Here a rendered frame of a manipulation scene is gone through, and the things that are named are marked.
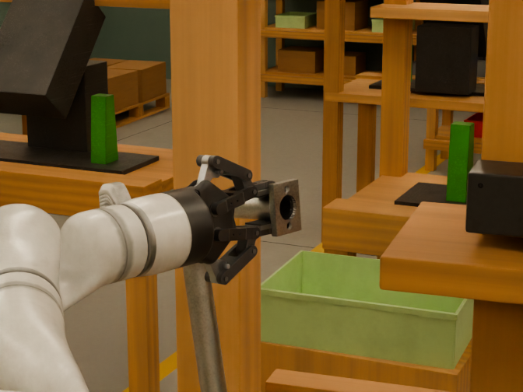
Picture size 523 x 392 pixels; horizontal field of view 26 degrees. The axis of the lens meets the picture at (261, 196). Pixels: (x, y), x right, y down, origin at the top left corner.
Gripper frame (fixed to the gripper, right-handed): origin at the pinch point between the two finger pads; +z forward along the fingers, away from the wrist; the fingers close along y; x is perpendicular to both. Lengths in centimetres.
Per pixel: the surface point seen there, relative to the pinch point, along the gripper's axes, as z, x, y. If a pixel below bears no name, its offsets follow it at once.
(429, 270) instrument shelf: 14.0, -11.0, -8.5
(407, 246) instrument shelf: 16.5, -6.3, -6.8
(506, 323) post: 28.3, -11.6, -17.9
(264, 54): 744, 686, -16
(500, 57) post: 26.3, -13.1, 13.6
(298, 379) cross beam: 26.7, 20.6, -30.1
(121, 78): 556, 683, -25
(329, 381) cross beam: 29.2, 17.2, -30.4
